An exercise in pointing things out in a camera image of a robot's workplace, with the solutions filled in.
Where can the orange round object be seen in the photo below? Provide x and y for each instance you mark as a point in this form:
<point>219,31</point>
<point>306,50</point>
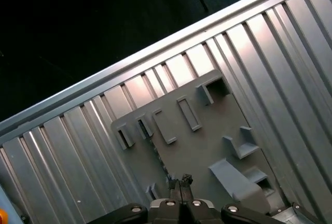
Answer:
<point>2,216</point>

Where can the grey plastic parts rack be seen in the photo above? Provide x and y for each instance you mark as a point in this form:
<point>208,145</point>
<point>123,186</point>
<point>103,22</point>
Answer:
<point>207,120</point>

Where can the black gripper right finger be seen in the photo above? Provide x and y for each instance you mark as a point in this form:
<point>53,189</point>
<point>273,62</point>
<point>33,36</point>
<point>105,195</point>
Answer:
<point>199,213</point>

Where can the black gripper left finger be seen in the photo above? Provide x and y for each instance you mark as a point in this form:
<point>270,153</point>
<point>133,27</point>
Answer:
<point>160,213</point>

